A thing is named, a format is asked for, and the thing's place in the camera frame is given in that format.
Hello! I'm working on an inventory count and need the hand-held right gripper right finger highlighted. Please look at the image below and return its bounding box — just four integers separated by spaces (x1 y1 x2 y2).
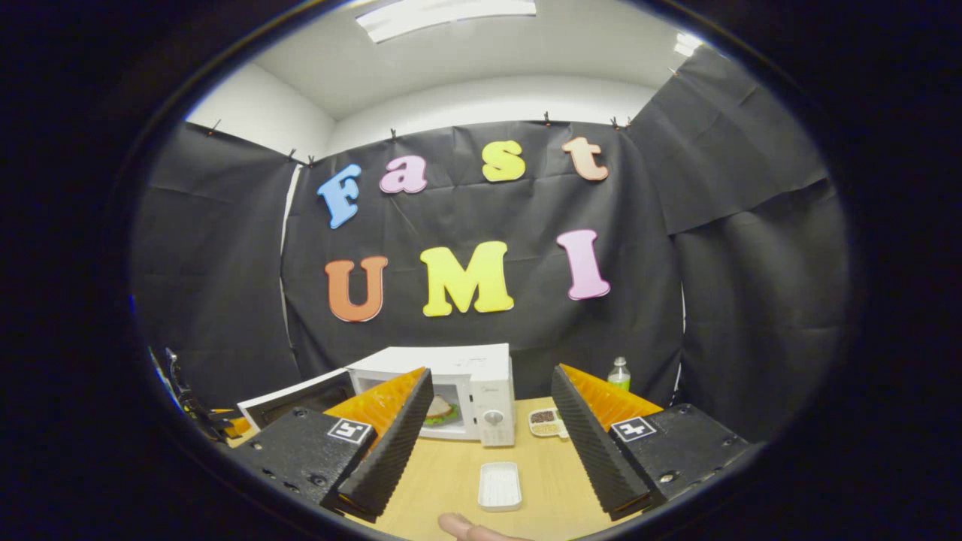
551 364 752 521

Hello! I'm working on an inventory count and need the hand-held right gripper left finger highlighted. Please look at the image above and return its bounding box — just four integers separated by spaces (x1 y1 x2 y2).
225 367 437 524

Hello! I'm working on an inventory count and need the lettuce sandwich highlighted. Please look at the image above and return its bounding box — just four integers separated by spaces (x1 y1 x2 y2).
423 396 461 428

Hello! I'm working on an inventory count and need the white microwave oven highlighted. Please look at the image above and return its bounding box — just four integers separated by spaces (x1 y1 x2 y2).
237 343 517 449

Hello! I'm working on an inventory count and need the white sectioned grain plate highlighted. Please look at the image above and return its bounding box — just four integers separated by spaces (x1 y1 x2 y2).
528 407 570 439

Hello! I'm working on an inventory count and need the white ribbed tray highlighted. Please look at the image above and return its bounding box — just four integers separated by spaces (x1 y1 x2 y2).
478 461 523 513

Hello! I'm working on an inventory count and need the long ceiling light panel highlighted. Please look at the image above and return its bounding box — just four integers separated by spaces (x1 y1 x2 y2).
355 0 538 44

